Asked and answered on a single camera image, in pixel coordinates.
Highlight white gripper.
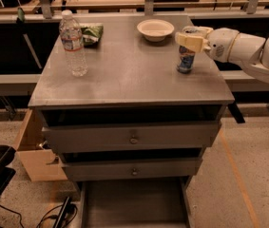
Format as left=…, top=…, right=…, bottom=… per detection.
left=175, top=26, right=240, bottom=63

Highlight redbull can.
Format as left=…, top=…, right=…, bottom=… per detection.
left=177, top=45, right=195, bottom=74

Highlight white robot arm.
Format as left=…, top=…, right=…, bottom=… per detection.
left=175, top=26, right=269, bottom=84

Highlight grey top drawer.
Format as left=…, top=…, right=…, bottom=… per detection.
left=43, top=122, right=221, bottom=153

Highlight grey drawer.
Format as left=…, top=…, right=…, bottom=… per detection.
left=78, top=178, right=194, bottom=228
left=43, top=122, right=221, bottom=153
left=62, top=158, right=202, bottom=181

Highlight grey drawer cabinet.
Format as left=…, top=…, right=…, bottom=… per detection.
left=28, top=14, right=236, bottom=188

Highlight grey middle drawer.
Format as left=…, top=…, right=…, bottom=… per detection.
left=62, top=158, right=202, bottom=181

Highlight grey bottom drawer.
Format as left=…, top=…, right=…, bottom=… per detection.
left=78, top=178, right=194, bottom=228

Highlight white paper bowl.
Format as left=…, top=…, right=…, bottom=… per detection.
left=137, top=19, right=174, bottom=42

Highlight green chip bag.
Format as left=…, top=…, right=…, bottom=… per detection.
left=81, top=23, right=104, bottom=47

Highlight clear plastic water bottle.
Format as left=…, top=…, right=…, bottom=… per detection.
left=59, top=9, right=87, bottom=77

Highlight black floor cable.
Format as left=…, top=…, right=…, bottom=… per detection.
left=0, top=196, right=79, bottom=228

